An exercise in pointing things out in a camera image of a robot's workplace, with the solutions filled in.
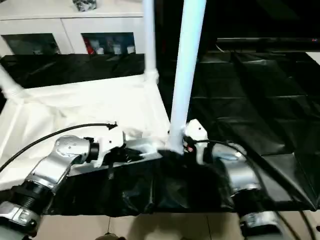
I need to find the white plastic table top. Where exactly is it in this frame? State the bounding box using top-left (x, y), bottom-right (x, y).
top-left (0, 72), bottom-right (185, 191)

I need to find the black work mat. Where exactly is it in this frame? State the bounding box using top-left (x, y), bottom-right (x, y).
top-left (0, 51), bottom-right (320, 217)

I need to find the dark brown round object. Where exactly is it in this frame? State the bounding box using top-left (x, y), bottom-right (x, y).
top-left (97, 232), bottom-right (121, 240)

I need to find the black low shelf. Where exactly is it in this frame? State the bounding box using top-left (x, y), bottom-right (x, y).
top-left (216, 37), bottom-right (320, 51)

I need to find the white cabinet with glass doors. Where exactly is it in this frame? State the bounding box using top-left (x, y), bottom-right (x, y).
top-left (0, 0), bottom-right (146, 55)

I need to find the clear bag of dark parts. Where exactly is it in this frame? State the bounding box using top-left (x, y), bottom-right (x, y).
top-left (72, 0), bottom-right (97, 12)

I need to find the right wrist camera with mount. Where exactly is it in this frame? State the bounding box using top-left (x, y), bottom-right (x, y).
top-left (183, 119), bottom-right (209, 165)

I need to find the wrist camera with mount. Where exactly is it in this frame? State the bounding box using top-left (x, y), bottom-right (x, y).
top-left (93, 129), bottom-right (127, 168)
top-left (183, 119), bottom-right (209, 165)

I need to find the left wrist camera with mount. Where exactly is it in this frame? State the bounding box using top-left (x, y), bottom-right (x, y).
top-left (93, 129), bottom-right (127, 168)

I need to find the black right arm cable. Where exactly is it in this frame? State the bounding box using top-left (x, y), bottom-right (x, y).
top-left (197, 139), bottom-right (316, 240)

